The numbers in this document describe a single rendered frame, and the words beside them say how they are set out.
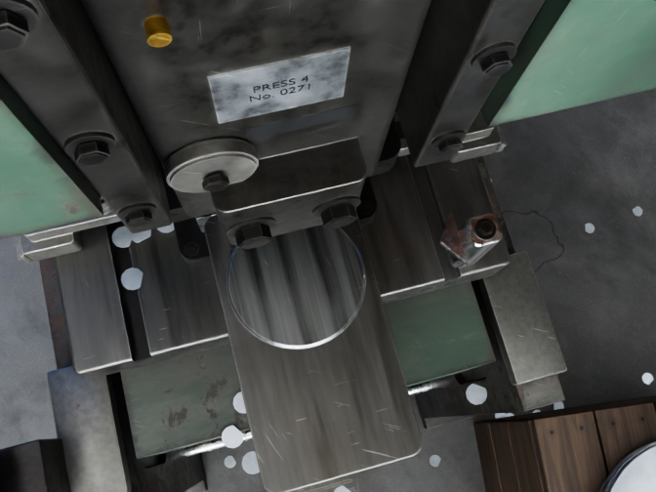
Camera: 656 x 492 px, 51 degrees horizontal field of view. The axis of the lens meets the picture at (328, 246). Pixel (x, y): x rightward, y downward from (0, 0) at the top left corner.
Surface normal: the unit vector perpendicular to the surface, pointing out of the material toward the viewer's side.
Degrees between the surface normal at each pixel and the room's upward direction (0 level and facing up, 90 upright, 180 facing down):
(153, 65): 90
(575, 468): 0
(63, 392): 0
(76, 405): 0
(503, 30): 90
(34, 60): 90
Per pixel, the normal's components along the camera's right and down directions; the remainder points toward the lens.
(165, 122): 0.26, 0.94
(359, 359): 0.05, -0.25
